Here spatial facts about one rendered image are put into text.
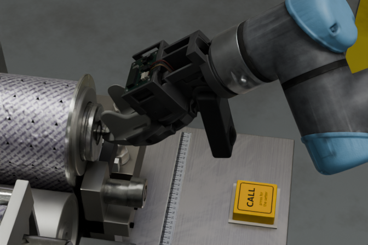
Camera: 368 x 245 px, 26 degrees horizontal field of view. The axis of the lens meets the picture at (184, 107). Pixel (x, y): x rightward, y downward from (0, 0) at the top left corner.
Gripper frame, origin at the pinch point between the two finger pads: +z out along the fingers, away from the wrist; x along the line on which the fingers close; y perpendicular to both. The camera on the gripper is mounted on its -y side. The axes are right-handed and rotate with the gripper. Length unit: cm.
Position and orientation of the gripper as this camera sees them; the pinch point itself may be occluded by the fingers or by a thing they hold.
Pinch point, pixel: (116, 132)
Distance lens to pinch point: 104.7
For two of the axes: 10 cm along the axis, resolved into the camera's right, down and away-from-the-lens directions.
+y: -6.4, -5.8, -5.1
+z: -7.6, 3.4, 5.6
